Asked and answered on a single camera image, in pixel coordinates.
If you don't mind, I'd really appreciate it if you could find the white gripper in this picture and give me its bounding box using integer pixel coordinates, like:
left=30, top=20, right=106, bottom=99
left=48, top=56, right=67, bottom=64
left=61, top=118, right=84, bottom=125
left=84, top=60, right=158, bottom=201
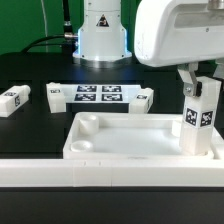
left=134, top=0, right=224, bottom=97

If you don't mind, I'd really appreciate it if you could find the white desk top tray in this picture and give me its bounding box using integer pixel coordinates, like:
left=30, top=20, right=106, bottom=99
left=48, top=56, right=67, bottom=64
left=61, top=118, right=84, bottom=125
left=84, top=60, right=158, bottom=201
left=62, top=111, right=224, bottom=160

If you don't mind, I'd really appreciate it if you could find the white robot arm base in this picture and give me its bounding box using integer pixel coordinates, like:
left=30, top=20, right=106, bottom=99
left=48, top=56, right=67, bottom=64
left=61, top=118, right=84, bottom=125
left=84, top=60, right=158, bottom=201
left=73, top=0, right=132, bottom=68

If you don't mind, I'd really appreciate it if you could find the white tag mat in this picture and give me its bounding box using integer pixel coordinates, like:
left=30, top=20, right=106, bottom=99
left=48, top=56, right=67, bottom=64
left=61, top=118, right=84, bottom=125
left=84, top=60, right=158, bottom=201
left=61, top=84, right=141, bottom=103

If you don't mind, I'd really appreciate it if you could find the white front fence bar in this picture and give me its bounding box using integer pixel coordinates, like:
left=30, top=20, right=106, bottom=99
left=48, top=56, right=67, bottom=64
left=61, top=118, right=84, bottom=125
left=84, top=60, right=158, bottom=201
left=0, top=158, right=224, bottom=187

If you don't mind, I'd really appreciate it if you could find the black cable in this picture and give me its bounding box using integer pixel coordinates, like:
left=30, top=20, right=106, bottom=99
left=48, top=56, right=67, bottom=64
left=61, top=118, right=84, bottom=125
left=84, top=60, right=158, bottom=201
left=20, top=0, right=80, bottom=54

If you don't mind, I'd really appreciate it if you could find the white thin cable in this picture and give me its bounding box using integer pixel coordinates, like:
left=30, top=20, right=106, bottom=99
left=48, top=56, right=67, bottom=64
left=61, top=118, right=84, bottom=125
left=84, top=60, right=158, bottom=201
left=40, top=0, right=50, bottom=54

